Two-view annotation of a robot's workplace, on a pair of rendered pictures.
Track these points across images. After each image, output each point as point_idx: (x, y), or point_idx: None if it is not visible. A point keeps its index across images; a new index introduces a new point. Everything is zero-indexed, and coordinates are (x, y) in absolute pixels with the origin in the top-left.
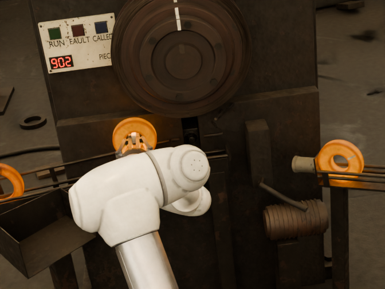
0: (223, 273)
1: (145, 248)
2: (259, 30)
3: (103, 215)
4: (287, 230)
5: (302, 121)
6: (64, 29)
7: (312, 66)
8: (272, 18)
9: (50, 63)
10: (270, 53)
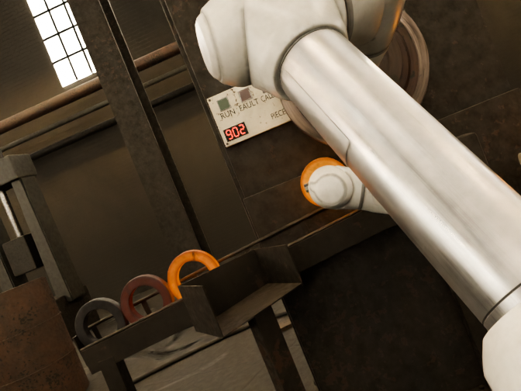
0: (478, 338)
1: (329, 42)
2: (429, 46)
3: (246, 16)
4: None
5: (512, 128)
6: (232, 97)
7: (501, 69)
8: (439, 30)
9: (225, 135)
10: (449, 67)
